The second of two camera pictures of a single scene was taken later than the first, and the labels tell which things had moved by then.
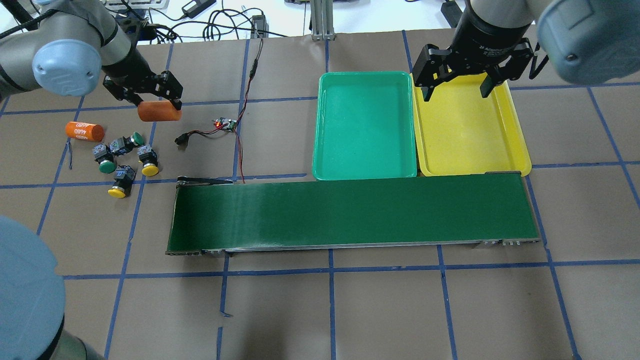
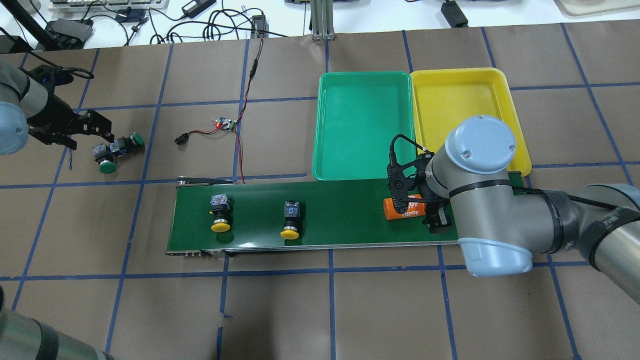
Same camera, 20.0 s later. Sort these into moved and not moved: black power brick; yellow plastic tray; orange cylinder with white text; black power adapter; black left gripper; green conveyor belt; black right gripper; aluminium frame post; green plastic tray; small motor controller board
Moved: black left gripper; black right gripper; orange cylinder with white text
Not moved: aluminium frame post; green conveyor belt; yellow plastic tray; black power brick; small motor controller board; black power adapter; green plastic tray
